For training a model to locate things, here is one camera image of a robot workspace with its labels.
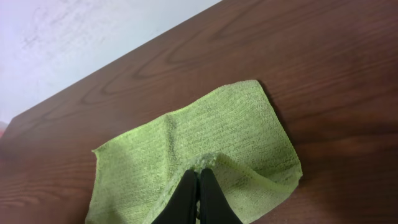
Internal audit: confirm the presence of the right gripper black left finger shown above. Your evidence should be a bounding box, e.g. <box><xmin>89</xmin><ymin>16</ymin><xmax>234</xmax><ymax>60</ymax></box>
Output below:
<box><xmin>152</xmin><ymin>170</ymin><xmax>198</xmax><ymax>224</ymax></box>

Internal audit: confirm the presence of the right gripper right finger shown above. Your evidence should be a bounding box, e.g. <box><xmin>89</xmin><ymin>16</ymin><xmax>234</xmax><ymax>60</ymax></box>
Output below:
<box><xmin>200</xmin><ymin>169</ymin><xmax>242</xmax><ymax>224</ymax></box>

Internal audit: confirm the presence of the light green microfiber cloth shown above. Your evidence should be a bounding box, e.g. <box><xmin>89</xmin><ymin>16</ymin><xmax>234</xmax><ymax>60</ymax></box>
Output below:
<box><xmin>85</xmin><ymin>80</ymin><xmax>302</xmax><ymax>223</ymax></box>

